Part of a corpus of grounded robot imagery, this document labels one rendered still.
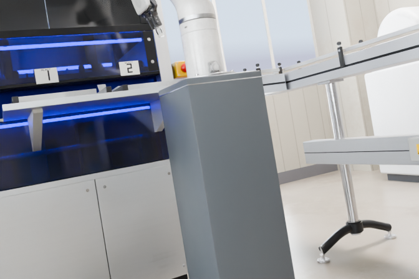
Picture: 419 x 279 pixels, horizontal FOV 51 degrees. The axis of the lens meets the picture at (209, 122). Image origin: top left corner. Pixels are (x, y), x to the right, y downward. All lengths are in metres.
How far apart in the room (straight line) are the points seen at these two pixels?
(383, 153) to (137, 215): 1.08
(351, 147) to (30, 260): 1.45
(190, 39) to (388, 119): 2.79
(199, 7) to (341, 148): 1.13
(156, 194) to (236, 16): 2.96
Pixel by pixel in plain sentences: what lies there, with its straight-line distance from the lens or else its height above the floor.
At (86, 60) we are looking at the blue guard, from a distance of 1.89.
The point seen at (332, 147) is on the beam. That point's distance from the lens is 2.24.
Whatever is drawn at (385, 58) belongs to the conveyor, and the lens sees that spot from 1.91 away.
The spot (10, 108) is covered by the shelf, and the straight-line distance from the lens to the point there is 1.43.
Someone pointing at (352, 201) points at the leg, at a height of 0.24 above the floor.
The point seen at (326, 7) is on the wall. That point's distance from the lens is 4.97.
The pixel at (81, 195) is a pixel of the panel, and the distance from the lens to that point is 1.85.
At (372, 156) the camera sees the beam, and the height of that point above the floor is 0.47.
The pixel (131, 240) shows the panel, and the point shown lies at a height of 0.30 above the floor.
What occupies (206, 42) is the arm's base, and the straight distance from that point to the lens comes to 1.34.
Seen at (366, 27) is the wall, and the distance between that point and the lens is 4.93.
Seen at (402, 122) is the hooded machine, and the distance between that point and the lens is 3.82.
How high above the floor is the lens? 0.72
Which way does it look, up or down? 1 degrees up
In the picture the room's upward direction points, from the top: 9 degrees counter-clockwise
